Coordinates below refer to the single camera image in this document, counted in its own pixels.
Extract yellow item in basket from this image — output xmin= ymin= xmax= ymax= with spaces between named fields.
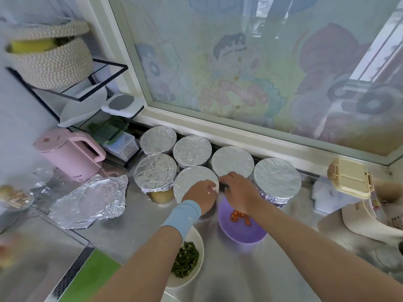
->
xmin=9 ymin=38 xmax=58 ymax=55

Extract person's right forearm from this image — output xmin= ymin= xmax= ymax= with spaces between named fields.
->
xmin=249 ymin=198 xmax=403 ymax=302

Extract clear glass jar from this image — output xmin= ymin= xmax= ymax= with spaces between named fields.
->
xmin=28 ymin=168 xmax=54 ymax=189

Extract pink electric kettle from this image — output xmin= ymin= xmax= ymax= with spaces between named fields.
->
xmin=33 ymin=128 xmax=107 ymax=183

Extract person's right hand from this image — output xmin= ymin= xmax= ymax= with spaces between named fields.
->
xmin=218 ymin=172 xmax=264 ymax=216

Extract foil-wrapped bowl being handled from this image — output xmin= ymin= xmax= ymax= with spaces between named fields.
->
xmin=253 ymin=158 xmax=302 ymax=206

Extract clear plastic box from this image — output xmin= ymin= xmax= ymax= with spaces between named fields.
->
xmin=104 ymin=132 xmax=141 ymax=163

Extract beige bowl with greens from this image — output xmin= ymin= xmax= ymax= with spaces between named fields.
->
xmin=165 ymin=226 xmax=205 ymax=289

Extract person's left hand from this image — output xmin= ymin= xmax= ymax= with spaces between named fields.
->
xmin=182 ymin=180 xmax=219 ymax=216

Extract yellow bowl with greens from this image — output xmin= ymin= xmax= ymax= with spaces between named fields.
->
xmin=148 ymin=187 xmax=175 ymax=204

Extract woven rope basket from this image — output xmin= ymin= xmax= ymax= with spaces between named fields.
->
xmin=5 ymin=37 xmax=95 ymax=92

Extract light blue wristband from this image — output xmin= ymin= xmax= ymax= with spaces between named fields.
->
xmin=160 ymin=200 xmax=203 ymax=242

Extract stainless steel countertop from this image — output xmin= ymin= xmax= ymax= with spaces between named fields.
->
xmin=0 ymin=141 xmax=403 ymax=302

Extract window with cartoon film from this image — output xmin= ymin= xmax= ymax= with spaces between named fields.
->
xmin=79 ymin=0 xmax=403 ymax=180

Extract foil-covered bowl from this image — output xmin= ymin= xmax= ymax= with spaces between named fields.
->
xmin=140 ymin=125 xmax=178 ymax=156
xmin=211 ymin=146 xmax=256 ymax=180
xmin=173 ymin=135 xmax=213 ymax=169
xmin=133 ymin=153 xmax=179 ymax=194

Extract stack of aluminium foil sheets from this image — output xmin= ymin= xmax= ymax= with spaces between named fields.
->
xmin=48 ymin=174 xmax=129 ymax=230

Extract cream organiser tray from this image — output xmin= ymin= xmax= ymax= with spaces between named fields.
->
xmin=340 ymin=182 xmax=403 ymax=246

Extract woven rope basket lid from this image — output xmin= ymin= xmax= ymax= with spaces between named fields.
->
xmin=6 ymin=20 xmax=91 ymax=42

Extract person's left forearm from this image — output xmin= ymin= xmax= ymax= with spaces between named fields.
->
xmin=91 ymin=226 xmax=183 ymax=302

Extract purple bowl carrot pieces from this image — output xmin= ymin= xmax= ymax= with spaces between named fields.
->
xmin=217 ymin=195 xmax=268 ymax=245

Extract green floor mat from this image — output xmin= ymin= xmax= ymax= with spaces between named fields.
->
xmin=60 ymin=250 xmax=122 ymax=302

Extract beige round object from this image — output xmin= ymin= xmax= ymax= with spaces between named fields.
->
xmin=327 ymin=158 xmax=375 ymax=200

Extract white plate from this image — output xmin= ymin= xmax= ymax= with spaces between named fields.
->
xmin=58 ymin=85 xmax=108 ymax=128

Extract black metal rack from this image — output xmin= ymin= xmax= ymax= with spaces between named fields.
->
xmin=6 ymin=57 xmax=144 ymax=155

